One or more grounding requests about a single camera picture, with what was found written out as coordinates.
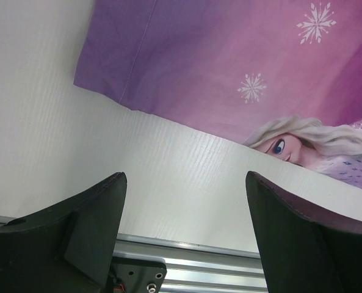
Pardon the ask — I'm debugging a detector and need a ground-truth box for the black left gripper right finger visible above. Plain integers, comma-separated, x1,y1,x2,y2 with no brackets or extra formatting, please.
245,172,362,292

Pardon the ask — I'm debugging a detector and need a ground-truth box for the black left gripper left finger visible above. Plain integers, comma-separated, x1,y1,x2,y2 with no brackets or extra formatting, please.
0,172,127,292

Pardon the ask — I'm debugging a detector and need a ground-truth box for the purple princess cloth placemat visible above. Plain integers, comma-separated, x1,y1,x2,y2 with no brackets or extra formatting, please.
74,1,362,189

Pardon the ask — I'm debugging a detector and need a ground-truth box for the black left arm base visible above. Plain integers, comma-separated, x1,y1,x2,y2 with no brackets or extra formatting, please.
101,256,167,293

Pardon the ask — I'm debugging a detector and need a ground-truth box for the aluminium mounting rail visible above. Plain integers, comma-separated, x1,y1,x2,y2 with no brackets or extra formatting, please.
0,217,267,292

